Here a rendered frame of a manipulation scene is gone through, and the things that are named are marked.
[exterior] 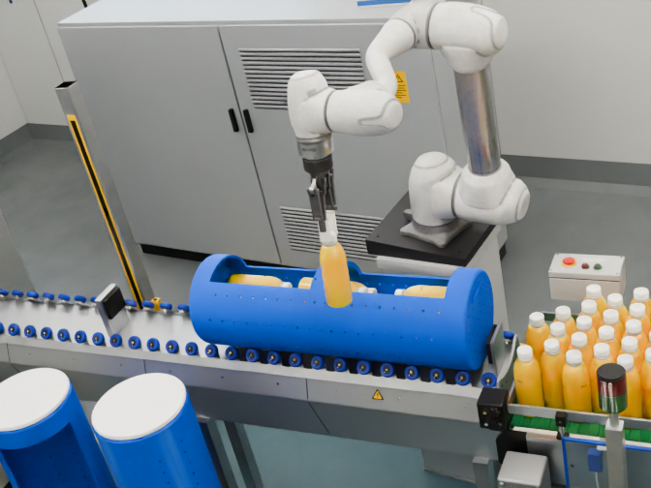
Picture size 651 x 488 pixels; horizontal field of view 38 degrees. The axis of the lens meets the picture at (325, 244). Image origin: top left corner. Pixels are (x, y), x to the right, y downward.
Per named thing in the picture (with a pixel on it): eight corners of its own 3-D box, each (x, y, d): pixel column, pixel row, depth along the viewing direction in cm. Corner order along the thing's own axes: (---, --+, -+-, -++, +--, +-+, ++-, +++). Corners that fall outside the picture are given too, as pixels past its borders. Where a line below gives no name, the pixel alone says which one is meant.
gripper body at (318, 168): (308, 147, 242) (314, 181, 246) (296, 160, 235) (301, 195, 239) (336, 147, 239) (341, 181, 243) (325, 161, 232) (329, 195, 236)
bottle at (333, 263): (348, 291, 259) (338, 231, 251) (356, 303, 253) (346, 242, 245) (324, 298, 258) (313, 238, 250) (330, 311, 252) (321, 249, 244)
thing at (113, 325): (124, 320, 333) (110, 283, 325) (134, 320, 331) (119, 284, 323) (108, 337, 325) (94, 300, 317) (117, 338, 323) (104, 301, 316)
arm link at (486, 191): (474, 197, 316) (538, 208, 305) (454, 228, 307) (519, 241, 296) (443, -12, 266) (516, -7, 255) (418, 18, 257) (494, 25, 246)
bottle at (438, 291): (464, 319, 261) (401, 314, 269) (471, 301, 266) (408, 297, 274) (460, 298, 257) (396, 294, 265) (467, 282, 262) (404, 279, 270)
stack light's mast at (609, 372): (603, 413, 222) (599, 360, 214) (631, 416, 219) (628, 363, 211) (598, 432, 217) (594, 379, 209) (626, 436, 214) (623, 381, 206)
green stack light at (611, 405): (601, 393, 219) (600, 377, 216) (630, 397, 216) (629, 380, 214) (596, 412, 214) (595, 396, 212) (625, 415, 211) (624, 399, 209)
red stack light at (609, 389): (600, 377, 216) (599, 363, 214) (629, 380, 214) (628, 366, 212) (595, 395, 212) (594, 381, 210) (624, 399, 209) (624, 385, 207)
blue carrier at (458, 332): (244, 304, 319) (220, 235, 304) (499, 324, 282) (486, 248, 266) (205, 362, 299) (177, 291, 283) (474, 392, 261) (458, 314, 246)
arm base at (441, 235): (421, 205, 333) (419, 192, 330) (474, 222, 319) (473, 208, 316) (389, 230, 322) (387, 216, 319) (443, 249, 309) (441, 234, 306)
